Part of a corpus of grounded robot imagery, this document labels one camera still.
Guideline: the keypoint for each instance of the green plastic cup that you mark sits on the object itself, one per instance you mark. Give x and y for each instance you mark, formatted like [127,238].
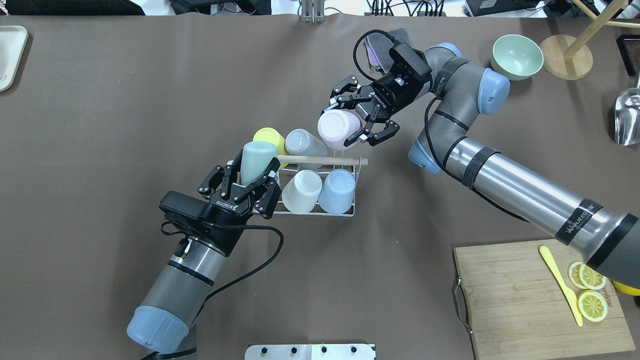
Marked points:
[256,155]

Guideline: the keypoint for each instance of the grey folded cloth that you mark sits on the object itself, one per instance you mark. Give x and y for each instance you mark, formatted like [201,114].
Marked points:
[382,46]

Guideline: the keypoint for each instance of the whole yellow lemon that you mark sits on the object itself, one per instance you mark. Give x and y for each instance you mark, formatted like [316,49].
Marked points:
[626,289]

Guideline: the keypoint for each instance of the mint green bowl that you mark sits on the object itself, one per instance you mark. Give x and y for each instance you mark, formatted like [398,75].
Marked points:
[516,57]

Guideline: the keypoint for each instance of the metal scoop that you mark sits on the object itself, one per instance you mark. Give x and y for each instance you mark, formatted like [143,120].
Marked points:
[627,115]

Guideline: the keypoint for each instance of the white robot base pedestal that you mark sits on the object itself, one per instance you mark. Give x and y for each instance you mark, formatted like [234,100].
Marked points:
[319,351]

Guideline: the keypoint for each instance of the yellow plastic knife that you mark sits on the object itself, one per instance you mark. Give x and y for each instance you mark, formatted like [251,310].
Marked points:
[568,293]

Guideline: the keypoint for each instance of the grey plastic cup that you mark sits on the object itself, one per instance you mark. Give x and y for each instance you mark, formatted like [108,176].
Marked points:
[301,143]

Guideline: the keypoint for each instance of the yellow plastic cup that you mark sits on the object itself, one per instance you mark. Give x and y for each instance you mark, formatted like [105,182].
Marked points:
[271,135]

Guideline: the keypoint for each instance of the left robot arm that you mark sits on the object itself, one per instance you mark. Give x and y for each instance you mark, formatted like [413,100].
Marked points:
[166,321]

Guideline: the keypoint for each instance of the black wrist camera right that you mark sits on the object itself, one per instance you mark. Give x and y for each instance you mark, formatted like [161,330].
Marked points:
[409,64]

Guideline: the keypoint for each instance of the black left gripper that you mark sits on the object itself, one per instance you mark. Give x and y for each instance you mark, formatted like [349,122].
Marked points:
[226,218]

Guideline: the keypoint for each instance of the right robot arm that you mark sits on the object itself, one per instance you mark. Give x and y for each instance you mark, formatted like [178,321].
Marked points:
[608,241]

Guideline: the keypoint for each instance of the beige plastic tray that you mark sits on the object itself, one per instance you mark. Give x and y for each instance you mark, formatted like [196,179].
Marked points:
[13,40]

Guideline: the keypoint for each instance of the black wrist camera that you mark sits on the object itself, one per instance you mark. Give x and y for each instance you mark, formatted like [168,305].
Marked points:
[409,64]
[189,215]

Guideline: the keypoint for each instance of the bamboo cutting board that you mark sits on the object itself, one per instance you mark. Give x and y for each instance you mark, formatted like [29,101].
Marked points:
[517,311]

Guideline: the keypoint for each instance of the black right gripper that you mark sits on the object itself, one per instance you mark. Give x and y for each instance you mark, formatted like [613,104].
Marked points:
[389,91]

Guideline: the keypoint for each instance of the wooden mug tree stand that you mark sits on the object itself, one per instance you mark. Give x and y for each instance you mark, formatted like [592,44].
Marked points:
[569,58]

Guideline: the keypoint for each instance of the pink plastic cup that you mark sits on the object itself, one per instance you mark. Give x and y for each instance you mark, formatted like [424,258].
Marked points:
[334,126]

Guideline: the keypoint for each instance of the light blue plastic cup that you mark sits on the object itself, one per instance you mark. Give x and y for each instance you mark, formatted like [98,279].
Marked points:
[338,191]

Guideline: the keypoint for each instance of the lemon slice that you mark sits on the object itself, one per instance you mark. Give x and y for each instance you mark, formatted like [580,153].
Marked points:
[573,274]
[591,279]
[592,305]

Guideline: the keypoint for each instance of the purple cloth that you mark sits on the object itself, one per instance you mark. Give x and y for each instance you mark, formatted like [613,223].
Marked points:
[373,61]

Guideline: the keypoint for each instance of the white wire cup rack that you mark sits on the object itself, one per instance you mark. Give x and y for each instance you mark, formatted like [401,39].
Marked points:
[323,166]

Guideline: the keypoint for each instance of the white plastic cup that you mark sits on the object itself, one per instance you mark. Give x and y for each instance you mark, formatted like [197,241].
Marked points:
[300,195]

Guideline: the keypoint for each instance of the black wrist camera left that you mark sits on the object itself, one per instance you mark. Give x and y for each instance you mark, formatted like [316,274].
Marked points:
[189,215]

